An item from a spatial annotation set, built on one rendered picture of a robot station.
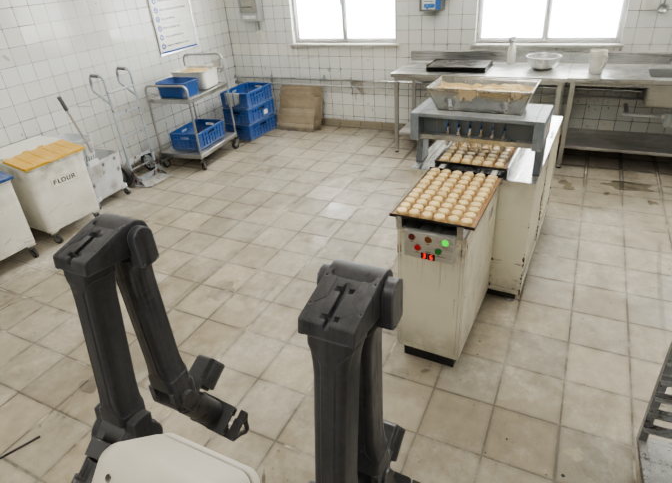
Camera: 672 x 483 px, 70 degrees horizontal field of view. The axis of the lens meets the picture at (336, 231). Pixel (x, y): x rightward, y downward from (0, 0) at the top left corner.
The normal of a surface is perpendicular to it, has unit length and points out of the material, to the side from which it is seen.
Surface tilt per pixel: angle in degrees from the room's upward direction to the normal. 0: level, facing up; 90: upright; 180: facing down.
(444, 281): 90
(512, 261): 90
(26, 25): 90
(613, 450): 0
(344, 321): 13
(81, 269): 82
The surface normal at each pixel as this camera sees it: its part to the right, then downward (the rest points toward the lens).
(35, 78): 0.90, 0.16
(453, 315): -0.47, 0.47
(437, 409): -0.07, -0.87
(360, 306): -0.16, -0.74
